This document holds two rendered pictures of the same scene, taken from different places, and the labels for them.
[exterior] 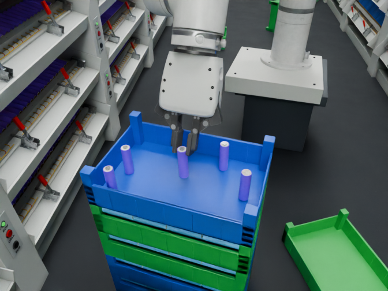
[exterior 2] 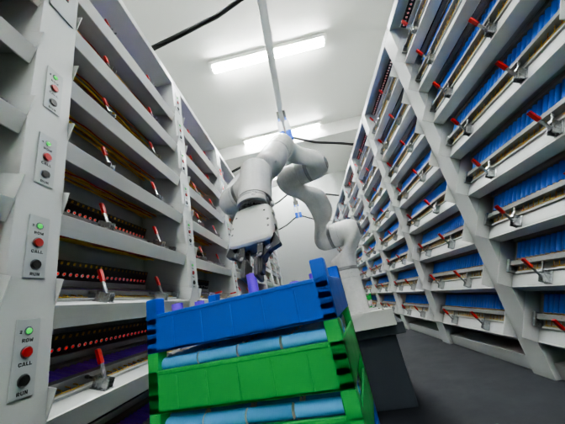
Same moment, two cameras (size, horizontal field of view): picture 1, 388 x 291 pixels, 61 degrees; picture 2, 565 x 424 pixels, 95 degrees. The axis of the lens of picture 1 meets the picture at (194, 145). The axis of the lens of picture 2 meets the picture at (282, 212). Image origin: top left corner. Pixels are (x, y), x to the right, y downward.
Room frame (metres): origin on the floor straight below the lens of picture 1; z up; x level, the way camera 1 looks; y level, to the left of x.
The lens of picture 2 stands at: (-0.05, -0.02, 0.43)
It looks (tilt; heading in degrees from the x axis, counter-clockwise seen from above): 19 degrees up; 355
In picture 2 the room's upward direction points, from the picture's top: 12 degrees counter-clockwise
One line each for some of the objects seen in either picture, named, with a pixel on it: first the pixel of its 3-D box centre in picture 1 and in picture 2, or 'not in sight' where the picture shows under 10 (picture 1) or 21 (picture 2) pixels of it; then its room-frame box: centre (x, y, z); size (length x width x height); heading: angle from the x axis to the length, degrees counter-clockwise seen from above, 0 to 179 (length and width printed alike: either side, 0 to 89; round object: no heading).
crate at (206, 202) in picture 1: (183, 169); (256, 303); (0.45, 0.02, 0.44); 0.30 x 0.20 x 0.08; 71
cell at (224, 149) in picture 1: (223, 156); not in sight; (0.49, -0.06, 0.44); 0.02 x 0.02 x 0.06
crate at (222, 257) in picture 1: (185, 198); (264, 352); (0.45, 0.02, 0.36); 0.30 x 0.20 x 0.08; 71
